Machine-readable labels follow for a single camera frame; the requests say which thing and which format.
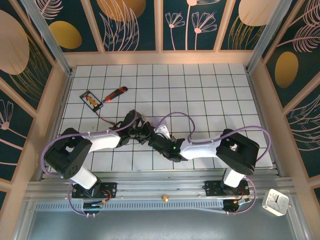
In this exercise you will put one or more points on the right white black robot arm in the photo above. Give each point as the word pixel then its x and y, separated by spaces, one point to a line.
pixel 202 150

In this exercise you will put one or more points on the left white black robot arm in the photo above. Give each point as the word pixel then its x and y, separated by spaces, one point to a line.
pixel 105 142

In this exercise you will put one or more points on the grey metal sheet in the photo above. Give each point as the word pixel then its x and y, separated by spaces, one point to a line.
pixel 160 225

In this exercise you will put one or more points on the white square alarm clock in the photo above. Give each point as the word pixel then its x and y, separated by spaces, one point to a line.
pixel 275 202

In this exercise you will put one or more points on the red black utility knife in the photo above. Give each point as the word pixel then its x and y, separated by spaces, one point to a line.
pixel 115 94

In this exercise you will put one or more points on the small brass knob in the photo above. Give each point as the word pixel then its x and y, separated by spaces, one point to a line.
pixel 165 198

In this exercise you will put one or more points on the black battery pack yellow label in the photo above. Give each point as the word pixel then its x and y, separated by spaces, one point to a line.
pixel 91 101

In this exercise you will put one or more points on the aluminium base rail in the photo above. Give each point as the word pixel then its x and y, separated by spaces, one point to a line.
pixel 150 186

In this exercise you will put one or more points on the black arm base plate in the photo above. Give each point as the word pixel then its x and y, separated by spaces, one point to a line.
pixel 212 188
pixel 110 190

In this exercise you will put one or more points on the aluminium side rail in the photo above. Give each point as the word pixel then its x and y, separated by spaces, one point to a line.
pixel 62 100
pixel 257 100

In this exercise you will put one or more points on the aluminium corner post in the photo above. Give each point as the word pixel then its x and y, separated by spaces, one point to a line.
pixel 51 42
pixel 270 37

